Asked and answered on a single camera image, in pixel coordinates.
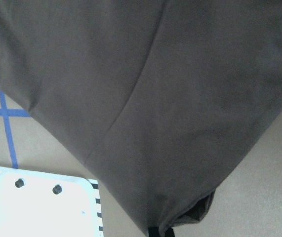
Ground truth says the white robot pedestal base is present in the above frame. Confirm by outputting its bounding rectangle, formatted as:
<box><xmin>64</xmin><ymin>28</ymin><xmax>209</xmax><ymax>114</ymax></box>
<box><xmin>0</xmin><ymin>166</ymin><xmax>104</xmax><ymax>237</ymax></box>

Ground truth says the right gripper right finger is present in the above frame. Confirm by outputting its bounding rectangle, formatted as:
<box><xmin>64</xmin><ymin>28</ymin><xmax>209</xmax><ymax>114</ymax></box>
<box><xmin>165</xmin><ymin>228</ymin><xmax>175</xmax><ymax>237</ymax></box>

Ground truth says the blue tape line crosswise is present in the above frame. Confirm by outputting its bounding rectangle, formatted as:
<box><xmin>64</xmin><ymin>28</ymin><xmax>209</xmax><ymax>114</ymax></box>
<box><xmin>0</xmin><ymin>109</ymin><xmax>30</xmax><ymax>118</ymax></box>

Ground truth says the blue tape line lengthwise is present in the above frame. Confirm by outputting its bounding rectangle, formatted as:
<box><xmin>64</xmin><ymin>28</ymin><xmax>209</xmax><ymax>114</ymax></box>
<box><xmin>0</xmin><ymin>91</ymin><xmax>18</xmax><ymax>169</ymax></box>

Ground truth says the dark brown t-shirt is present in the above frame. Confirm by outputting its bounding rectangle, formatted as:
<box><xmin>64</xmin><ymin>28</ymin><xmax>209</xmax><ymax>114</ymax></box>
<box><xmin>0</xmin><ymin>0</ymin><xmax>282</xmax><ymax>237</ymax></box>

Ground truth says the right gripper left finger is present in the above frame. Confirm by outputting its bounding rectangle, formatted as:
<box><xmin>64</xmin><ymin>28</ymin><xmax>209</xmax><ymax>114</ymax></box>
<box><xmin>148</xmin><ymin>227</ymin><xmax>160</xmax><ymax>237</ymax></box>

